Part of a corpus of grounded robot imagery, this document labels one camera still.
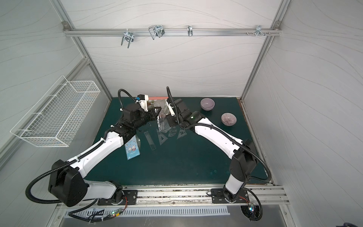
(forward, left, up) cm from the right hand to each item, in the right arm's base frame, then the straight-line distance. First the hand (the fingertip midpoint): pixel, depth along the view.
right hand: (170, 115), depth 80 cm
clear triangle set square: (+2, -6, -24) cm, 24 cm away
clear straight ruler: (-4, +16, -23) cm, 29 cm away
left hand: (+1, +4, +5) cm, 7 cm away
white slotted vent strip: (-43, 0, -24) cm, 49 cm away
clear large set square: (0, +10, -24) cm, 26 cm away
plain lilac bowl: (+30, -25, -22) cm, 45 cm away
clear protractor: (+3, +1, -24) cm, 24 cm away
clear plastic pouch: (-2, +4, 0) cm, 4 cm away
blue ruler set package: (-11, +26, -22) cm, 36 cm away
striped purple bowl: (+15, -40, -22) cm, 49 cm away
